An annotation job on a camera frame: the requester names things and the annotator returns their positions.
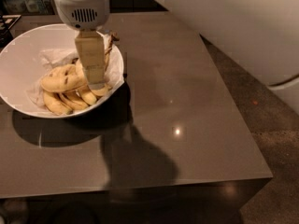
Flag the bottles on background shelf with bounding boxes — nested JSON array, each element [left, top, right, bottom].
[[0, 0, 54, 15]]

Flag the dark stovetop edge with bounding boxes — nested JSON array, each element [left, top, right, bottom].
[[0, 15, 21, 48]]

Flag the yellow banana bottom middle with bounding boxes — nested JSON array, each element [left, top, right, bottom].
[[59, 91, 89, 111]]

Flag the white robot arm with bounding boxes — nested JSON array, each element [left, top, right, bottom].
[[154, 0, 299, 113]]

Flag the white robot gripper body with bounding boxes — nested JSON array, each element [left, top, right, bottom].
[[53, 0, 110, 30]]

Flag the short yellow banana right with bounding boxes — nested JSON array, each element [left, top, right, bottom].
[[92, 84, 111, 97]]

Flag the large top yellow banana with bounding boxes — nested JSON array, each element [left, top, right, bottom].
[[40, 32, 120, 94]]

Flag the white bowl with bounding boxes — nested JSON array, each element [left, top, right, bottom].
[[0, 23, 125, 119]]

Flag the dark background cabinets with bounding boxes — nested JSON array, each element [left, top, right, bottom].
[[110, 0, 166, 13]]

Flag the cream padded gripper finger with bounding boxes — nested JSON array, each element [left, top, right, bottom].
[[75, 31, 105, 90]]

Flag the yellow banana bottom left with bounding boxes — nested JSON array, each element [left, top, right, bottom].
[[43, 91, 72, 115]]

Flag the white paper bowl liner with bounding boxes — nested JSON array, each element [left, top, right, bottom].
[[27, 49, 124, 114]]

